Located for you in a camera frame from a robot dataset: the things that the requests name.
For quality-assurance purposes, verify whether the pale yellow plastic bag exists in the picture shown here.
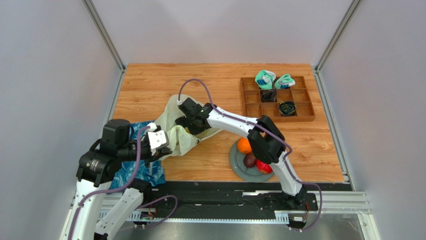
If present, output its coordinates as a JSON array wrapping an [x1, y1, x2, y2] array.
[[154, 94, 221, 161]]

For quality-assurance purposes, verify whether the orange fake orange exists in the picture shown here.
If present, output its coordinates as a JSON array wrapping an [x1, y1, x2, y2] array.
[[236, 137, 252, 154]]

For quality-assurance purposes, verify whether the dark red fake plum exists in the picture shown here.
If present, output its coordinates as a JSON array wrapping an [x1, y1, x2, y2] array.
[[243, 152, 257, 169]]

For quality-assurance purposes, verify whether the red fake fruit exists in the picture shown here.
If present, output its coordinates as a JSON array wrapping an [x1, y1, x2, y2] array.
[[256, 159, 273, 175]]

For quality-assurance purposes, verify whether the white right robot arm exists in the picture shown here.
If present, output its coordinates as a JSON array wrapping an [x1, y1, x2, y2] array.
[[175, 98, 309, 209]]

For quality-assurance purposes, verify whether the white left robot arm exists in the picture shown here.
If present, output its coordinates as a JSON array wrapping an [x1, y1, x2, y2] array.
[[62, 119, 172, 240]]

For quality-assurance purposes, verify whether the blue leaf-pattern cloth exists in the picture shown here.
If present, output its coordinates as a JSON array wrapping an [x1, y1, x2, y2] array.
[[109, 120, 166, 190]]

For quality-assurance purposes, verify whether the grey round plate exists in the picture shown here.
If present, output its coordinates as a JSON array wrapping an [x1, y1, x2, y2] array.
[[229, 141, 275, 183]]

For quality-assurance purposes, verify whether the black rolled sock upper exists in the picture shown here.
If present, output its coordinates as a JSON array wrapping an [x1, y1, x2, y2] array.
[[260, 89, 277, 103]]

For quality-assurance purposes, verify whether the teal white sock left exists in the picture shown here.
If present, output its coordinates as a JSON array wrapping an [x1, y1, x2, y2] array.
[[254, 70, 276, 90]]

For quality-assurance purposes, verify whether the teal white sock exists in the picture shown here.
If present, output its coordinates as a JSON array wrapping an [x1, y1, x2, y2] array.
[[274, 73, 296, 90], [254, 70, 276, 90]]

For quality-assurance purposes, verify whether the teal white sock right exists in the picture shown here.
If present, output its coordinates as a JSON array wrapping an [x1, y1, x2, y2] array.
[[274, 73, 296, 90]]

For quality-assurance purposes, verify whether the brown compartment tray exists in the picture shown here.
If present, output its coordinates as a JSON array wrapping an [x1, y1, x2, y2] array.
[[240, 76, 316, 123]]

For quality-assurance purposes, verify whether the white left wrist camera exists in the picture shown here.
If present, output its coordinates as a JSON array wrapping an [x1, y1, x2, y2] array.
[[145, 123, 169, 155]]

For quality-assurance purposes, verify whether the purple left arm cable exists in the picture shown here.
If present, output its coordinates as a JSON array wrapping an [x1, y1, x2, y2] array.
[[66, 125, 178, 240]]

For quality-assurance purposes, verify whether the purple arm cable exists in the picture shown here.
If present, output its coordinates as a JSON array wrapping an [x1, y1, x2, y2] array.
[[177, 78, 323, 233], [66, 125, 178, 240]]

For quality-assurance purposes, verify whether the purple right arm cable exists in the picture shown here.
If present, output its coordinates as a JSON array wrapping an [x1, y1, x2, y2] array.
[[177, 78, 323, 233]]

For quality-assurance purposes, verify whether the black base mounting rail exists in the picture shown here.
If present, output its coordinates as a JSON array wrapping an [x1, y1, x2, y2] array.
[[120, 180, 353, 221]]

